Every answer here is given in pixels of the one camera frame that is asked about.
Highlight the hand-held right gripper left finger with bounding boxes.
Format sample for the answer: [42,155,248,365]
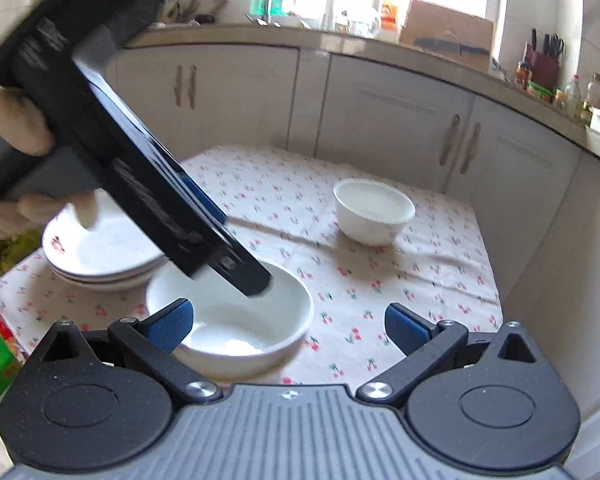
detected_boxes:
[27,298,226,403]

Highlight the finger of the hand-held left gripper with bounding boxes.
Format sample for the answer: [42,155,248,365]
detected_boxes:
[205,232,274,299]
[179,172,229,228]

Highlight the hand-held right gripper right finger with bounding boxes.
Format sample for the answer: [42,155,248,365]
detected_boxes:
[355,303,551,406]

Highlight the large white bowl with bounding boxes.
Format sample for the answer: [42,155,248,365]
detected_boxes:
[145,257,315,382]

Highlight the small white fruit print plate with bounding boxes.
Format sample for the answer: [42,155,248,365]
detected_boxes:
[55,267,156,293]

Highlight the large white fruit print plate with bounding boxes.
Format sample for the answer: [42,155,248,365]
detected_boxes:
[42,190,168,275]

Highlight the white floral print bowl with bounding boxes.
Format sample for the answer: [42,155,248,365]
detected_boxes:
[333,178,416,247]

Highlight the person's left hand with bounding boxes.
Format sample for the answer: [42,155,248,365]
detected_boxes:
[0,72,99,240]

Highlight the white cabinet door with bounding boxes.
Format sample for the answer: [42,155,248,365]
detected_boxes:
[442,95,583,226]
[184,46,301,161]
[111,46,188,153]
[316,54,476,186]

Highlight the cherry print tablecloth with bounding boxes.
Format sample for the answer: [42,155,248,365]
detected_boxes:
[0,145,505,396]

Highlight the wooden cooking utensils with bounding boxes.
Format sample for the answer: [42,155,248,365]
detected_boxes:
[167,0,229,24]

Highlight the yellow green plastic bag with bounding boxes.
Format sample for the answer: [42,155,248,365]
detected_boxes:
[0,234,29,288]

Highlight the beige kitchen countertop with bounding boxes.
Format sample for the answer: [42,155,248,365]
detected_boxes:
[125,20,600,173]

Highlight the orange label bottle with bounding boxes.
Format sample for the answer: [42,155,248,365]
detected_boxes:
[379,0,401,32]

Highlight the green packet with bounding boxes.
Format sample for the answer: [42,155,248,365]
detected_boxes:
[527,80,557,103]

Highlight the dark sauce bottle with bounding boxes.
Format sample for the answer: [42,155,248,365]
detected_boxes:
[515,57,534,92]

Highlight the clear glass bottle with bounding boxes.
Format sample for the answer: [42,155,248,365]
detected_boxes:
[563,75,582,117]

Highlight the black kitchen knife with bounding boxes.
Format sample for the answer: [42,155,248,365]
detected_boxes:
[413,36,490,57]

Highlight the yellow oil bottle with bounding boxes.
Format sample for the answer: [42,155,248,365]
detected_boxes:
[580,74,600,125]

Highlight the dark red knife block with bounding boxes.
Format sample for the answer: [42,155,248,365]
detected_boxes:
[524,29,567,89]

